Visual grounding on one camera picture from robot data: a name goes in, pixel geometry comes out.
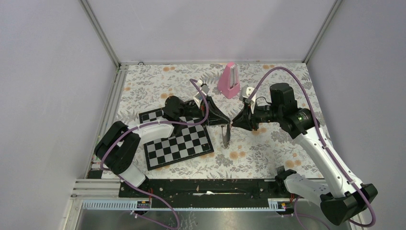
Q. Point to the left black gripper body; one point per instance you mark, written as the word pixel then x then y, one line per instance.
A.
pixel 192 110

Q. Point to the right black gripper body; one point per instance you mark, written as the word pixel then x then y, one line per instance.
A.
pixel 263 114

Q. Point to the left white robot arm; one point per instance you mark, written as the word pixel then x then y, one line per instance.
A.
pixel 117 147

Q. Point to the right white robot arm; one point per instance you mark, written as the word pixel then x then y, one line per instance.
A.
pixel 345 194

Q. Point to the black white chessboard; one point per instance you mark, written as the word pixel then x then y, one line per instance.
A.
pixel 193 141

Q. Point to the pink metronome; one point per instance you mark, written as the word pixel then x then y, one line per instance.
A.
pixel 228 84

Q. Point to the floral table mat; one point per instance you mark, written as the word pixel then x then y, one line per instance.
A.
pixel 251 154

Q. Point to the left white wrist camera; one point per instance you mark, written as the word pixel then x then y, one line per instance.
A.
pixel 201 95

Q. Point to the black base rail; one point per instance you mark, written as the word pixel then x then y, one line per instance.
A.
pixel 206 194

